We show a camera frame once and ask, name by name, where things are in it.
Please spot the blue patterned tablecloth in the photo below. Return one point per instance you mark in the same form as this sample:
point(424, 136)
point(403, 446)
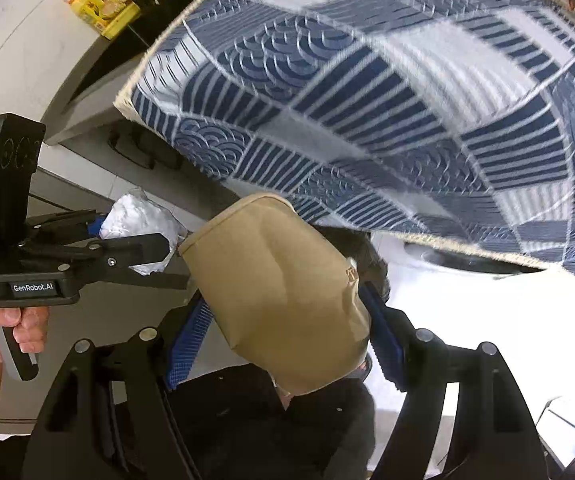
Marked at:
point(367, 85)

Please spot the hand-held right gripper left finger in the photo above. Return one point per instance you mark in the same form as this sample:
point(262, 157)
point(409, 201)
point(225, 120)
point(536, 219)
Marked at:
point(187, 350)

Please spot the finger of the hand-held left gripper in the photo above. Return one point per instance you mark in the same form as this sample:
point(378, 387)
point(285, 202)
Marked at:
point(67, 225)
point(132, 252)

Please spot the white plastic wrap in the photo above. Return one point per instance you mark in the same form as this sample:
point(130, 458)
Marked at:
point(132, 215)

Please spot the person's dark clothing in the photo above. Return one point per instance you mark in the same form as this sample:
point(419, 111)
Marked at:
point(277, 435)

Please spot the yellow dish soap bottle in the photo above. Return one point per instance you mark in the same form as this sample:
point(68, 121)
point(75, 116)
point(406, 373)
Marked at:
point(105, 7)

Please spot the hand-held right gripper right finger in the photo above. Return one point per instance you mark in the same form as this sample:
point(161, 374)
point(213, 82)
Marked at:
point(387, 340)

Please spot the white appliance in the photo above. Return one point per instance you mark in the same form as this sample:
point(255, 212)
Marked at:
point(492, 320)

